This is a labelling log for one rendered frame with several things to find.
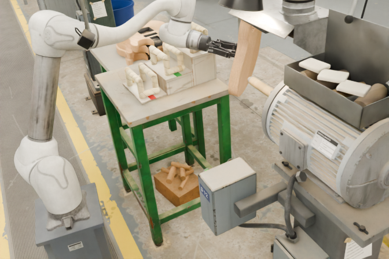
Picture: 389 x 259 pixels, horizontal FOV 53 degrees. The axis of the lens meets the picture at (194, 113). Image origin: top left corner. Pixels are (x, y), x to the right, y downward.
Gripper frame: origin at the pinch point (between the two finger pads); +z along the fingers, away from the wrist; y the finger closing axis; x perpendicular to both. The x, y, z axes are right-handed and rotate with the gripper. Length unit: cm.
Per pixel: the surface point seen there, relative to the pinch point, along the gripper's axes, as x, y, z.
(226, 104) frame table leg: -35.8, -12.0, -5.2
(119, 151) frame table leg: -95, -13, -71
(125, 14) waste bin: -73, -197, -174
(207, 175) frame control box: -10, 76, 12
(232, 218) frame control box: -24, 76, 23
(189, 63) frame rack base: -18.4, -11.5, -29.1
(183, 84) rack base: -28.0, -5.6, -28.5
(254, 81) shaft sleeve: 7.2, 39.7, 14.8
